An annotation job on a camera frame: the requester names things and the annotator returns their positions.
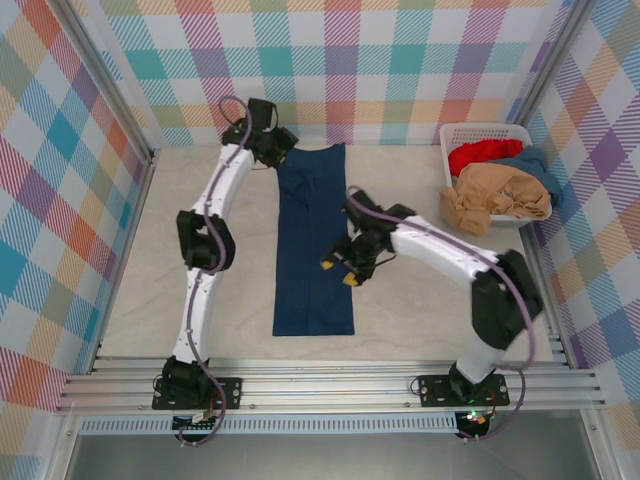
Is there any navy blue t-shirt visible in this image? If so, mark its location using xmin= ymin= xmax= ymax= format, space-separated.
xmin=272 ymin=143 xmax=358 ymax=338

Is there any tan t-shirt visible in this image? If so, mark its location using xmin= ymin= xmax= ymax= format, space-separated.
xmin=439 ymin=162 xmax=552 ymax=237

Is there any red t-shirt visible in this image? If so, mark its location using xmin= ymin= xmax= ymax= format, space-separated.
xmin=448 ymin=139 xmax=525 ymax=178

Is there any white plastic laundry basket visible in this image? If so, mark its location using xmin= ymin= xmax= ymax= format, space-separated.
xmin=438 ymin=122 xmax=554 ymax=229

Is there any teal blue t-shirt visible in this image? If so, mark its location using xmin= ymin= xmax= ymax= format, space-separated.
xmin=512 ymin=145 xmax=564 ymax=207

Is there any long aluminium mounting rail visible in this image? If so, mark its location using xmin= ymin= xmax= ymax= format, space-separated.
xmin=54 ymin=356 xmax=609 ymax=414

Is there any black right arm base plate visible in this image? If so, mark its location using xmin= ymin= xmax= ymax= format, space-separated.
xmin=417 ymin=373 xmax=511 ymax=409

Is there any white slotted cable duct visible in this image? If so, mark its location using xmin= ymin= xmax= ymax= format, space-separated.
xmin=79 ymin=411 xmax=459 ymax=436

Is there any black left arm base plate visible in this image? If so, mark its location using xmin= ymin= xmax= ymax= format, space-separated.
xmin=152 ymin=376 xmax=244 ymax=412

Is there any aluminium side rail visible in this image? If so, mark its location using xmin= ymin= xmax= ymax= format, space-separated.
xmin=518 ymin=219 xmax=572 ymax=370
xmin=88 ymin=149 xmax=159 ymax=374

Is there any aluminium frame post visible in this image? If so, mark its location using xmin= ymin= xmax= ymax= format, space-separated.
xmin=509 ymin=0 xmax=597 ymax=129
xmin=52 ymin=0 xmax=162 ymax=164

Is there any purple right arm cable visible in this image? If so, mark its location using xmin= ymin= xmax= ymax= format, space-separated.
xmin=346 ymin=185 xmax=539 ymax=444

